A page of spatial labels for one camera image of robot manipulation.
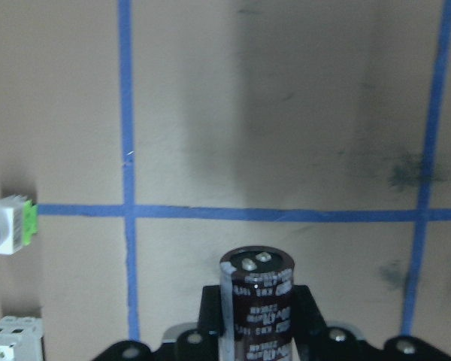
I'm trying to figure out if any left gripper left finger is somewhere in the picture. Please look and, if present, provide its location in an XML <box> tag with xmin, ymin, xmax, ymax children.
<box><xmin>174</xmin><ymin>285</ymin><xmax>224</xmax><ymax>361</ymax></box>

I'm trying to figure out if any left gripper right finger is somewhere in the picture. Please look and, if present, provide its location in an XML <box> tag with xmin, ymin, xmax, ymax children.
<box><xmin>292</xmin><ymin>285</ymin><xmax>364</xmax><ymax>361</ymax></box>

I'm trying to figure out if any dark brown cylindrical capacitor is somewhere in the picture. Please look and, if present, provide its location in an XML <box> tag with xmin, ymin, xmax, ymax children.
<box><xmin>219</xmin><ymin>246</ymin><xmax>295</xmax><ymax>360</ymax></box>

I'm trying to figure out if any white red circuit breaker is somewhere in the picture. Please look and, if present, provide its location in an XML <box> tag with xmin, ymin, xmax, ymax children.
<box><xmin>0</xmin><ymin>316</ymin><xmax>44</xmax><ymax>361</ymax></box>

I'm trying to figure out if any green push button switch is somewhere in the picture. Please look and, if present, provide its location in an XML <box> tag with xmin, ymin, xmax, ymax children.
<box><xmin>0</xmin><ymin>195</ymin><xmax>38</xmax><ymax>256</ymax></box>

